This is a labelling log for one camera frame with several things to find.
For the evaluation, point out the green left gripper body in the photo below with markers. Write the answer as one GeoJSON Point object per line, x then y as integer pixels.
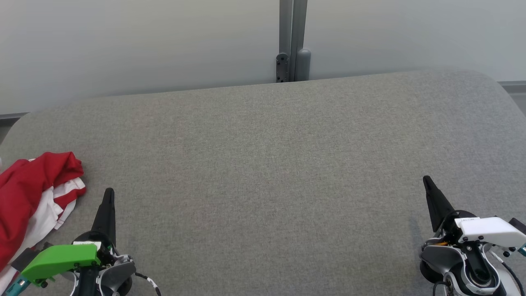
{"type": "Point", "coordinates": [61, 259]}

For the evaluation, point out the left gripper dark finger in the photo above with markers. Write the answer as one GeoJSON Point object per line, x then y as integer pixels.
{"type": "Point", "coordinates": [107, 218]}

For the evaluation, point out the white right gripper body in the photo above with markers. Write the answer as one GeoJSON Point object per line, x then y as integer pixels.
{"type": "Point", "coordinates": [489, 230]}

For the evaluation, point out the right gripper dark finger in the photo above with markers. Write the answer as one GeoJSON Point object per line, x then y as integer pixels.
{"type": "Point", "coordinates": [437, 205]}

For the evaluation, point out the red white basketball jersey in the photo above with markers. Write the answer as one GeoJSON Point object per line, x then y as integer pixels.
{"type": "Point", "coordinates": [24, 193]}

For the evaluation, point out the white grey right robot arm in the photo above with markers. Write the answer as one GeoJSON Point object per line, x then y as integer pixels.
{"type": "Point", "coordinates": [439, 257]}

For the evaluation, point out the grey fabric sofa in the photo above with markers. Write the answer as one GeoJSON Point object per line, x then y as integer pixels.
{"type": "Point", "coordinates": [263, 172]}

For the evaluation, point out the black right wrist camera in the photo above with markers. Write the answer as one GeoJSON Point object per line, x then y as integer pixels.
{"type": "Point", "coordinates": [518, 225]}

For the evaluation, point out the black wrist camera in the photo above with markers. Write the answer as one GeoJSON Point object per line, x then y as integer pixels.
{"type": "Point", "coordinates": [518, 225]}
{"type": "Point", "coordinates": [24, 257]}

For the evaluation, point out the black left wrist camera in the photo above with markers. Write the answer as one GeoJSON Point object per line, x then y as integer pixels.
{"type": "Point", "coordinates": [24, 257]}

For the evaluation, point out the teal right camera connector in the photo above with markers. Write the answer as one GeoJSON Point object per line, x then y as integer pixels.
{"type": "Point", "coordinates": [522, 249]}

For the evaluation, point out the teal camera connector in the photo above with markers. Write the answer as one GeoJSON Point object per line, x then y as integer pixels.
{"type": "Point", "coordinates": [12, 287]}
{"type": "Point", "coordinates": [522, 249]}

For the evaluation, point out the teal left camera connector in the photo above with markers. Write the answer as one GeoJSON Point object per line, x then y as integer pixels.
{"type": "Point", "coordinates": [12, 287]}

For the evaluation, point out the dark perforated metal bracket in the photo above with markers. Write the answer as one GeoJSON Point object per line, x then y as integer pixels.
{"type": "Point", "coordinates": [282, 68]}

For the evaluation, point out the grey metal partition post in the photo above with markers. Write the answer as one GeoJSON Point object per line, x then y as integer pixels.
{"type": "Point", "coordinates": [292, 24]}

